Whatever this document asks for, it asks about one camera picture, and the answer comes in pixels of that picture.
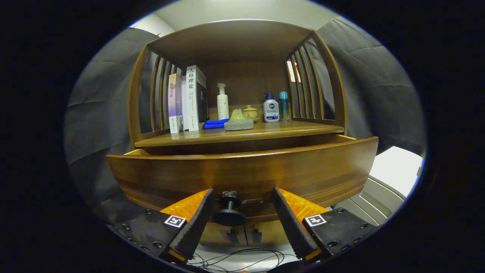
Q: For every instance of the black backdrop cloth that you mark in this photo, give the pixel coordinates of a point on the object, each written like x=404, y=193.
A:
x=102, y=106

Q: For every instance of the clear bottle with teal cap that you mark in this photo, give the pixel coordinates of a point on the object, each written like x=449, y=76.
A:
x=283, y=108

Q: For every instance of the green soap bar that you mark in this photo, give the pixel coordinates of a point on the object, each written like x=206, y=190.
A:
x=238, y=116

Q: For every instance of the white bottle with blue pump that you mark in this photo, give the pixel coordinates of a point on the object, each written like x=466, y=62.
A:
x=271, y=110

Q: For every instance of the brown wooden drawer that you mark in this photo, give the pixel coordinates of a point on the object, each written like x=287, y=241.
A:
x=246, y=174

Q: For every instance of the brown wooden cabinet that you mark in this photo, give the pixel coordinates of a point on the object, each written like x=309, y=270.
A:
x=235, y=38

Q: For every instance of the thin white book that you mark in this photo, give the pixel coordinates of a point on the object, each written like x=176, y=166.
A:
x=184, y=106

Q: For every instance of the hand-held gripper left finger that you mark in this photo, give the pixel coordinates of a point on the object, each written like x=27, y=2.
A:
x=195, y=227

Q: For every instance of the purple book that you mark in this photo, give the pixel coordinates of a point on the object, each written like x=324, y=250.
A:
x=175, y=106

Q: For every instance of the yellow lidded teacup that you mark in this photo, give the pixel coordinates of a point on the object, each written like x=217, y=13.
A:
x=251, y=113

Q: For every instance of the wooden cabinet door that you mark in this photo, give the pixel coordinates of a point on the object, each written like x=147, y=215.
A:
x=273, y=233
x=216, y=237

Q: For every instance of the black drawer knob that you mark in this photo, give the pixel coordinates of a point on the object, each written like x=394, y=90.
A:
x=230, y=218

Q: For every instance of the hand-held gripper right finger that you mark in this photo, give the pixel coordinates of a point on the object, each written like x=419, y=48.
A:
x=291, y=227

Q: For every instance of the white box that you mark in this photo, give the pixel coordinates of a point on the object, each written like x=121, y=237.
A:
x=394, y=170

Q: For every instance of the folded blue cloth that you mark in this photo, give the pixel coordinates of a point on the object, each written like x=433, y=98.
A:
x=214, y=124

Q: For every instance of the wooden countertop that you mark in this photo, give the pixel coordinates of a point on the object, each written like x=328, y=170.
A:
x=273, y=129

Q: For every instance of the thick white book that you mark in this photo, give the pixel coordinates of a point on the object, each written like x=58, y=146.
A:
x=191, y=102

